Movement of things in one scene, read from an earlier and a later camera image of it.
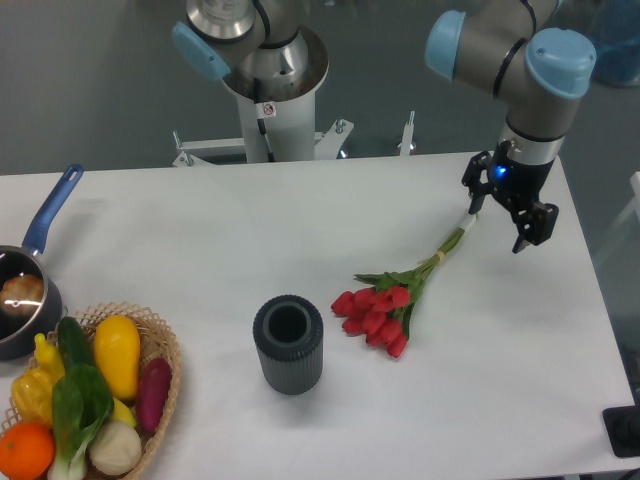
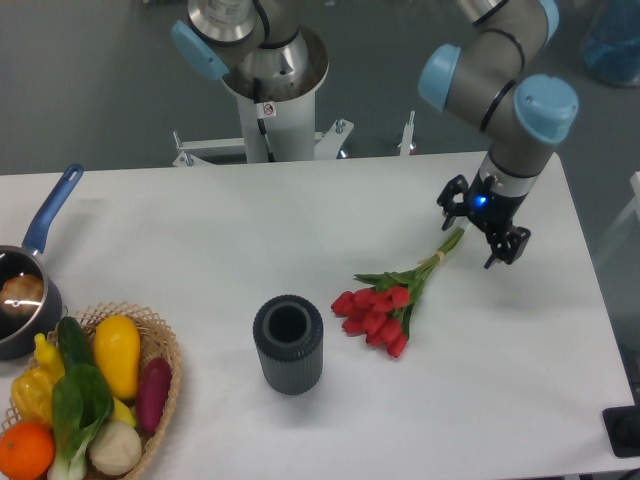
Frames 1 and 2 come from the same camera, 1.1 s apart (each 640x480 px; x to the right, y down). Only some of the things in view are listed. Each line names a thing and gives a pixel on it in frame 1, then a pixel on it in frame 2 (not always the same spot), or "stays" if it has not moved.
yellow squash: (117, 346) stays
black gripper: (520, 184) → (492, 209)
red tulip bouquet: (382, 313) stays
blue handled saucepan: (30, 304) stays
